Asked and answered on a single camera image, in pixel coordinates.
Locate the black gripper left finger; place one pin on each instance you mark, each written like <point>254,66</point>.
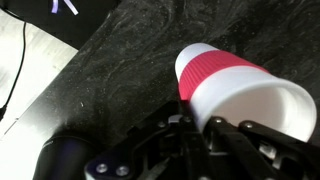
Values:
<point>156,146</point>

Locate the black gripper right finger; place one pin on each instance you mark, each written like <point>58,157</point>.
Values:
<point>266,156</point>

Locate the white cup with pink sleeve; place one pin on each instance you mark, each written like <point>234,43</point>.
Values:
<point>233,86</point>

